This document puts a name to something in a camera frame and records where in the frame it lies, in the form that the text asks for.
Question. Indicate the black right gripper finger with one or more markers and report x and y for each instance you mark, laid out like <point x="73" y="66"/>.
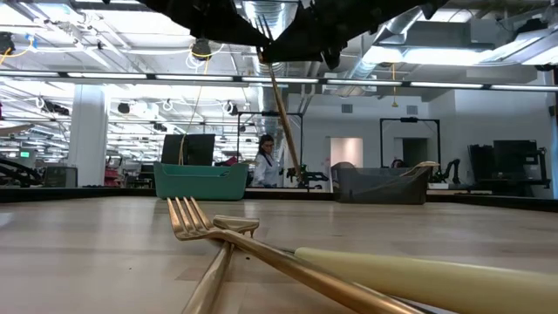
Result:
<point x="331" y="50"/>
<point x="318" y="22"/>

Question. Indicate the red tool cart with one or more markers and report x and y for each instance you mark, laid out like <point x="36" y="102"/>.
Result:
<point x="112" y="176"/>

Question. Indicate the silver ventilation duct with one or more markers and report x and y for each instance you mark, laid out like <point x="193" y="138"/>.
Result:
<point x="392" y="30"/>
<point x="266" y="109"/>

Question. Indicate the person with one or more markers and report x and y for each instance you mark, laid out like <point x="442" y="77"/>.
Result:
<point x="397" y="163"/>
<point x="266" y="170"/>

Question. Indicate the black monitor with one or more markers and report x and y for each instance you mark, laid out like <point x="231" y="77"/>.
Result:
<point x="192" y="150"/>

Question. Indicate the green exit sign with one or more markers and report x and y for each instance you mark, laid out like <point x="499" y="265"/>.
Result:
<point x="25" y="154"/>

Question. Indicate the dark grey plastic bin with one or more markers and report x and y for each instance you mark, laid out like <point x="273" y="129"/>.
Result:
<point x="379" y="189"/>

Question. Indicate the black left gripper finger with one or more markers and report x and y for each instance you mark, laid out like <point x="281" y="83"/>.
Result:
<point x="237" y="26"/>
<point x="244" y="40"/>

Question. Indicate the black round speaker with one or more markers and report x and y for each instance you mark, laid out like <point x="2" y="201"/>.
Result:
<point x="123" y="107"/>

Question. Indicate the teal plastic bin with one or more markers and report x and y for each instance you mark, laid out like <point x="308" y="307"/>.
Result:
<point x="196" y="185"/>

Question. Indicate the white structural column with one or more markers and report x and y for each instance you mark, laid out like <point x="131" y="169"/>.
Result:
<point x="87" y="139"/>

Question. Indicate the black station frame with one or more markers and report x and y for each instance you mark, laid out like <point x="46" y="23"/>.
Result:
<point x="261" y="113"/>
<point x="410" y="119"/>

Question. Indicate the black round camera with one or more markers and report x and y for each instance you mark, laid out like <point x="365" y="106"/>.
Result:
<point x="201" y="50"/>

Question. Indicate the black aluminium table frame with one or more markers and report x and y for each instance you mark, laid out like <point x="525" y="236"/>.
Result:
<point x="131" y="194"/>

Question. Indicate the black monitor workstation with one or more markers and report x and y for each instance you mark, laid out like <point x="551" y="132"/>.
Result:
<point x="514" y="157"/>

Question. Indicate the thin black robot arm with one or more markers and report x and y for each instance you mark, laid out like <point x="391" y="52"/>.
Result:
<point x="311" y="176"/>

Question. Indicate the dark grey cabinet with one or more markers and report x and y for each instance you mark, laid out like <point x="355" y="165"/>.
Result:
<point x="60" y="178"/>

